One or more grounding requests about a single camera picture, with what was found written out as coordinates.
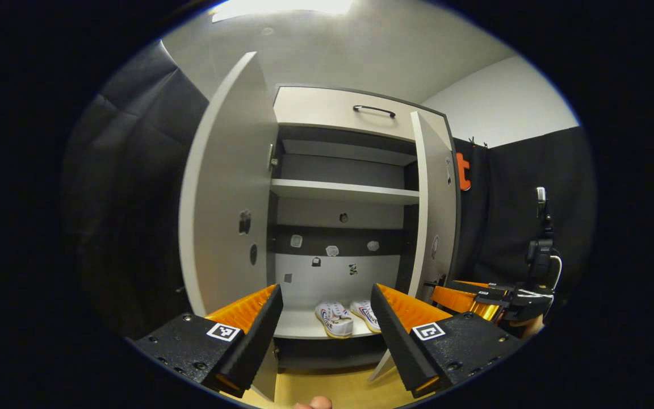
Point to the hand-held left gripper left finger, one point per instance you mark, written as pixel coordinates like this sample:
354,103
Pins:
256,341

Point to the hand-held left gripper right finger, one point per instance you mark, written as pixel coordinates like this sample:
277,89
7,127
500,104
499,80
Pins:
398,341

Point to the white canvas shoe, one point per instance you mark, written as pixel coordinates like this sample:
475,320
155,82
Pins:
335,318
367,315

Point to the ceiling light panel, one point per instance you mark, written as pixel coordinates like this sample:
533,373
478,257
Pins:
281,7

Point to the white grey shoe cabinet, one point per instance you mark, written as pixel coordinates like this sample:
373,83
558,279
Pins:
338,170

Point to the cabinet door with camera sticker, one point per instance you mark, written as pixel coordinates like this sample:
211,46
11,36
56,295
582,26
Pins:
225,199

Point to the black backdrop cloth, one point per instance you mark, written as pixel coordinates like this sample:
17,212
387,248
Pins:
128,187
508,187

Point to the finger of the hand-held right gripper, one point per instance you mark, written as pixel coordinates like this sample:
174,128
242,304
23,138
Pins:
486,287
463,301

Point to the metal door hinge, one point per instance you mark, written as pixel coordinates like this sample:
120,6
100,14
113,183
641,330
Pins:
272,159

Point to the small cloth clip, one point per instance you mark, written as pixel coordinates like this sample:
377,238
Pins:
477,142

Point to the white cabinet drawer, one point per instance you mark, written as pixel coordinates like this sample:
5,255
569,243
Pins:
315,108

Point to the white cabinet shelf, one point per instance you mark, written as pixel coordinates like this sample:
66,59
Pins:
338,191

